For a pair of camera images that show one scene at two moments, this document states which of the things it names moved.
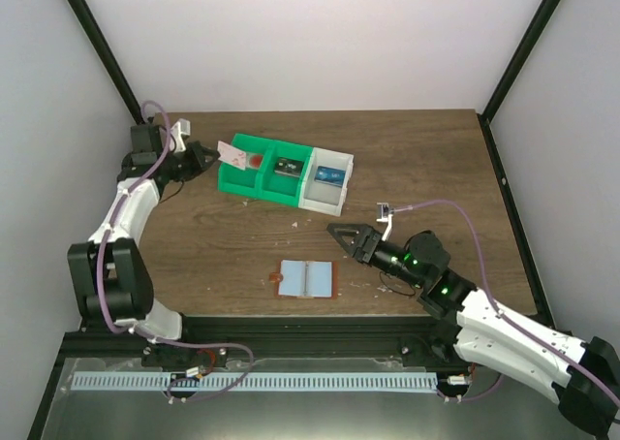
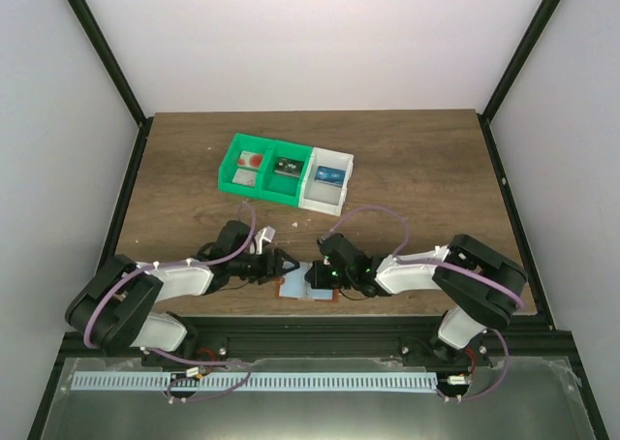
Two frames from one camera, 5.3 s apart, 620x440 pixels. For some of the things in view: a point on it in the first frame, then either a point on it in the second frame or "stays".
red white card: [253, 160] stays
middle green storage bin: [283, 173] stays
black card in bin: [289, 167] stays
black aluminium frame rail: [423, 338] stays
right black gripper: [366, 240] to [318, 282]
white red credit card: [232, 155] to [245, 177]
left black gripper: [199, 165] to [272, 270]
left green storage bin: [233, 179] stays
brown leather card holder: [306, 279] stays
